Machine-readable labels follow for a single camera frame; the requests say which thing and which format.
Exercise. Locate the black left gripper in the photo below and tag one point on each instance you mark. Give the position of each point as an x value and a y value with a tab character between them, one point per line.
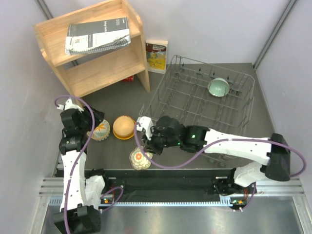
99	116

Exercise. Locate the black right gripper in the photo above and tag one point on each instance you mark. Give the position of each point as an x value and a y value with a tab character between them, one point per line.
150	145

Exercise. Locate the floral patterned ceramic bowl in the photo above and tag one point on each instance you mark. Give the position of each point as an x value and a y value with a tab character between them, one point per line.
138	160

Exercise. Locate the beige bird-pattern bowl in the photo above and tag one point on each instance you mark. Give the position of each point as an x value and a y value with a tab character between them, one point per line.
123	121

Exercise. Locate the grey wire dish rack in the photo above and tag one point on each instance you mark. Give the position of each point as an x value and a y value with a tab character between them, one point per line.
183	94

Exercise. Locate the pale green ceramic bowl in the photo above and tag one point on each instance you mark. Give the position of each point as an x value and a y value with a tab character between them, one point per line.
218	87

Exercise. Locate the black-white striped bowl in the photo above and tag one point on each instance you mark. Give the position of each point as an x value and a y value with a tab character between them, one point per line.
99	136

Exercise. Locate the yellow plastic bowl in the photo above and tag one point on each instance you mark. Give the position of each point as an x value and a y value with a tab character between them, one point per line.
123	133

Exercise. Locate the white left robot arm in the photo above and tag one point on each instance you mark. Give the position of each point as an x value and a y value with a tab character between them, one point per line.
79	212

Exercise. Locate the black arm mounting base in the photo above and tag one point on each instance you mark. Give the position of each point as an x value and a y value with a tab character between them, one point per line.
178	185

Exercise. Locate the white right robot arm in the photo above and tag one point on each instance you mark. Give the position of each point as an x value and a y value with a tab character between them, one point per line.
270	157

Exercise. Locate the wooden two-tier shelf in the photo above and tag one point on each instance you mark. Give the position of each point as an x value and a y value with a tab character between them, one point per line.
105	70

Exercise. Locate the small red object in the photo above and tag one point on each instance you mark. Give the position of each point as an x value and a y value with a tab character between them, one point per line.
129	79

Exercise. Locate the colourful paperback book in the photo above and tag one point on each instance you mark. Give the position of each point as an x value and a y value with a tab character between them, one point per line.
156	54

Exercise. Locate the grey spiral-bound manual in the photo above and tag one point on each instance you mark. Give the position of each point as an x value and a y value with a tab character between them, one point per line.
97	36

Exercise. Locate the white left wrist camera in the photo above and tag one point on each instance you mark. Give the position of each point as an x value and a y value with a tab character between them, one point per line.
69	105

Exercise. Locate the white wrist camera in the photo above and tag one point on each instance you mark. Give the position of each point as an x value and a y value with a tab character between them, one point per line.
69	105
145	124

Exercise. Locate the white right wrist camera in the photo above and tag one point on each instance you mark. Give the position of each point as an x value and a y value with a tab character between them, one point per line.
145	124

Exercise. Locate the aluminium rail with cable duct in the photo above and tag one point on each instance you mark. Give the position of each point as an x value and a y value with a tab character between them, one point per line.
263	188

